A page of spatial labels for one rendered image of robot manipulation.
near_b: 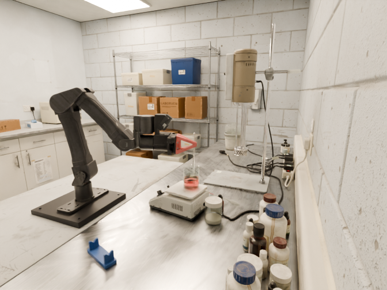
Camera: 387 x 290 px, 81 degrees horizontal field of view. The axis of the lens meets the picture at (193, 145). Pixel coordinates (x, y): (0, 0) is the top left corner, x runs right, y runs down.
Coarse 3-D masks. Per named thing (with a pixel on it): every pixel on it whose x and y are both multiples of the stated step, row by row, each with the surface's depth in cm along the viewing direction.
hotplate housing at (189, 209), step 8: (208, 192) 87; (152, 200) 87; (160, 200) 84; (168, 200) 82; (176, 200) 80; (184, 200) 79; (192, 200) 79; (200, 200) 82; (160, 208) 86; (168, 208) 83; (176, 208) 81; (184, 208) 79; (192, 208) 78; (200, 208) 83; (184, 216) 80; (192, 216) 79
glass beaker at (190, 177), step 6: (186, 168) 86; (192, 168) 87; (198, 168) 85; (186, 174) 82; (192, 174) 82; (198, 174) 83; (186, 180) 83; (192, 180) 82; (198, 180) 84; (186, 186) 83; (192, 186) 83; (198, 186) 84
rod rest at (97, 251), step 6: (96, 240) 64; (90, 246) 63; (96, 246) 64; (90, 252) 62; (96, 252) 62; (102, 252) 62; (108, 252) 63; (96, 258) 60; (102, 258) 60; (108, 258) 59; (114, 258) 60; (102, 264) 58; (108, 264) 58
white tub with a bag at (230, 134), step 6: (228, 126) 174; (234, 126) 172; (240, 126) 172; (228, 132) 175; (234, 132) 173; (240, 132) 174; (228, 138) 174; (234, 138) 172; (240, 138) 174; (228, 144) 175; (234, 144) 173
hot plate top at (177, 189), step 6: (174, 186) 86; (180, 186) 86; (204, 186) 86; (168, 192) 82; (174, 192) 81; (180, 192) 81; (186, 192) 81; (192, 192) 81; (198, 192) 81; (186, 198) 78; (192, 198) 78
